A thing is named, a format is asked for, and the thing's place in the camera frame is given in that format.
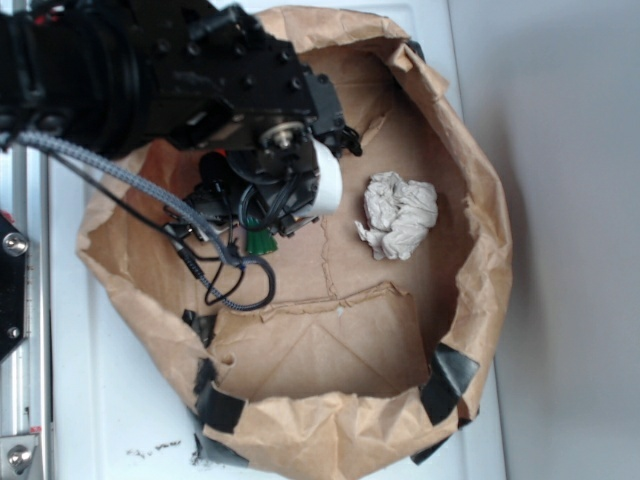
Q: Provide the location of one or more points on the black tape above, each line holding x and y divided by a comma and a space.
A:
219, 411
452, 372

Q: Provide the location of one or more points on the aluminium rail left edge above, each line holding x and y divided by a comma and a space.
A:
26, 373

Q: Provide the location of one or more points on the metal corner bracket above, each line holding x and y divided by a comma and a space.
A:
20, 457

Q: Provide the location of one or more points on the crumpled white paper wad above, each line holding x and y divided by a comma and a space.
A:
399, 215

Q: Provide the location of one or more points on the brown paper bag tray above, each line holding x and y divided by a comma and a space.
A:
330, 371

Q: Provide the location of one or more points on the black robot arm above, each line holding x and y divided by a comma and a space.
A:
113, 76

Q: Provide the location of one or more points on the orange plastic toy carrot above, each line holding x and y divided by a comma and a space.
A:
258, 242

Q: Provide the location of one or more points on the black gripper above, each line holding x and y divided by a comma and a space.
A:
246, 100

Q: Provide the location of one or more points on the black tape bottom left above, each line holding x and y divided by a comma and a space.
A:
219, 411

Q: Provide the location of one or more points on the black bracket left edge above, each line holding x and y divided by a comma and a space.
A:
13, 273

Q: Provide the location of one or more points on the black tape bottom right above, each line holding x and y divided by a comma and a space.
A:
452, 372

